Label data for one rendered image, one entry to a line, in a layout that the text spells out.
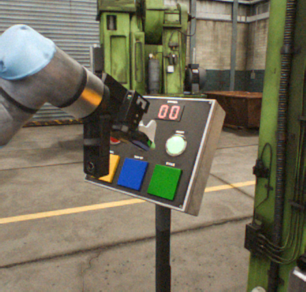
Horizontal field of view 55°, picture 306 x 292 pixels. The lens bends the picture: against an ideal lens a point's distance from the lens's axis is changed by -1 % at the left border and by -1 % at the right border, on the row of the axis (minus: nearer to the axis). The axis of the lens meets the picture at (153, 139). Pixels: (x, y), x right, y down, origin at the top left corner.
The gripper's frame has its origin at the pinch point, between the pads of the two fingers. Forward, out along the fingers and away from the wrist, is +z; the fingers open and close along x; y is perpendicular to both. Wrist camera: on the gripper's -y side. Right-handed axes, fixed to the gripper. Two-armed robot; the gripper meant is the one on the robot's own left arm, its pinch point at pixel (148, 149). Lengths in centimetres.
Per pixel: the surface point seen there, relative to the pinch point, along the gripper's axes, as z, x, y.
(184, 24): 322, 255, 312
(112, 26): 229, 323, 245
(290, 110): 21.3, -21.9, 21.0
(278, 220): 33.9, -22.0, -4.8
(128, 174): 9.5, 10.7, -5.5
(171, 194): 9.5, -3.2, -7.2
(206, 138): 11.2, -7.0, 7.8
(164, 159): 10.2, 2.1, 0.6
